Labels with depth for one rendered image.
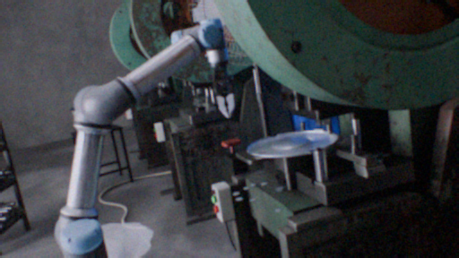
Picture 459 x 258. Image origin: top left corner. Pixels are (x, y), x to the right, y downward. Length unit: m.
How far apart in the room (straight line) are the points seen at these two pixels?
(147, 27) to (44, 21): 5.39
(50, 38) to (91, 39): 0.64
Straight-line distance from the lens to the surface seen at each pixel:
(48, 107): 7.90
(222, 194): 1.58
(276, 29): 0.85
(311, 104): 1.34
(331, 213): 1.22
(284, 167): 1.37
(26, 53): 7.91
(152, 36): 2.60
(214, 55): 1.57
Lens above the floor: 1.13
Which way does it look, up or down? 11 degrees down
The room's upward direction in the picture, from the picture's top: 10 degrees counter-clockwise
